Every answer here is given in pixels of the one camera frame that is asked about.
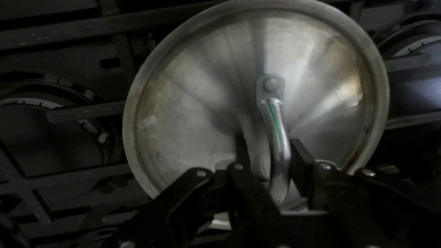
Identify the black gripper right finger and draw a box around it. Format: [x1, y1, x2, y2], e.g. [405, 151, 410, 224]
[289, 136, 441, 248]

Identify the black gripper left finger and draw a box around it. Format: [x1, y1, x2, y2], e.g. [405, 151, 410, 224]
[114, 133, 286, 248]

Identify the silver pot lid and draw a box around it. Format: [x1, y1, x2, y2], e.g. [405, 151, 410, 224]
[121, 0, 391, 231]

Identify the round black stove burner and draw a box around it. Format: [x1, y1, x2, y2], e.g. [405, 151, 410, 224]
[373, 17, 441, 121]
[0, 74, 124, 185]

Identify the black gas stove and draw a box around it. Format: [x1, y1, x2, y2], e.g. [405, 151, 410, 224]
[0, 0, 441, 248]

